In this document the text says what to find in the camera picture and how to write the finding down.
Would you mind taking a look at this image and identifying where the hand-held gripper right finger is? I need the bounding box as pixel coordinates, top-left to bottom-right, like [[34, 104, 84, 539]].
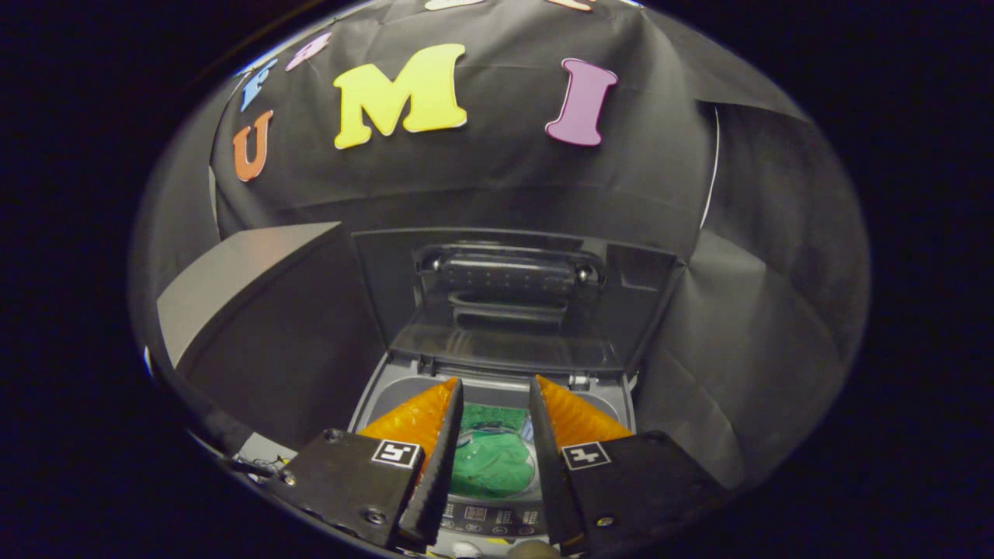
[[529, 375, 731, 556]]

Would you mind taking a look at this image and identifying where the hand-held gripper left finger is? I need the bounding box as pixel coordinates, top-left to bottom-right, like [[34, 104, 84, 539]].
[[280, 377, 465, 550]]

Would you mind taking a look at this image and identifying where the green polo shirt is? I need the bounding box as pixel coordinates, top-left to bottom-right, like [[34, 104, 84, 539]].
[[450, 404, 538, 499]]

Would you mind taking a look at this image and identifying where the grey washing machine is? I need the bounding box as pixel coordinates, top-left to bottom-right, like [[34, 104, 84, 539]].
[[347, 353, 638, 556]]

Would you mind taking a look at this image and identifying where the grey cabinet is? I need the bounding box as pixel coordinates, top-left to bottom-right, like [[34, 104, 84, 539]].
[[155, 221, 385, 455]]

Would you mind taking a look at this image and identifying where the black backdrop cloth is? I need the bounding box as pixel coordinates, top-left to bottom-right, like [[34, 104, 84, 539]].
[[128, 0, 871, 490]]

